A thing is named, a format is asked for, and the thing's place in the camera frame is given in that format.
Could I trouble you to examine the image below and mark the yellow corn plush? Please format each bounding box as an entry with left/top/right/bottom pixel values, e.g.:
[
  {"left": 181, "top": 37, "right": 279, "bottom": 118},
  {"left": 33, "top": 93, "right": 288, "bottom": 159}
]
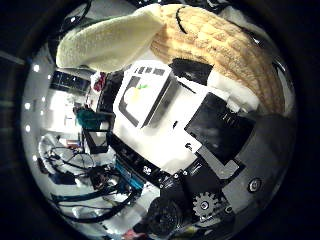
[{"left": 55, "top": 3, "right": 288, "bottom": 116}]

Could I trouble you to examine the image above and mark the white slotted plastic container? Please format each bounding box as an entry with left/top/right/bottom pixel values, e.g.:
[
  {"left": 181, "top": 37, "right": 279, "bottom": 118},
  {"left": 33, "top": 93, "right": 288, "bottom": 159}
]
[{"left": 112, "top": 64, "right": 181, "bottom": 129}]

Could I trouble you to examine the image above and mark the teal equipment box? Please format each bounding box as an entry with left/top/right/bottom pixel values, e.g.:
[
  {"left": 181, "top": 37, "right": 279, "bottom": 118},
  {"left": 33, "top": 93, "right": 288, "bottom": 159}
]
[{"left": 75, "top": 108, "right": 104, "bottom": 131}]

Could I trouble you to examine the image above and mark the thick black cable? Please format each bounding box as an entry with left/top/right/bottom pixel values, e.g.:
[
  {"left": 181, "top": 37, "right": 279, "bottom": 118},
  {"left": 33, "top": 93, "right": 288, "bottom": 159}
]
[
  {"left": 49, "top": 184, "right": 134, "bottom": 205},
  {"left": 63, "top": 194, "right": 142, "bottom": 224}
]

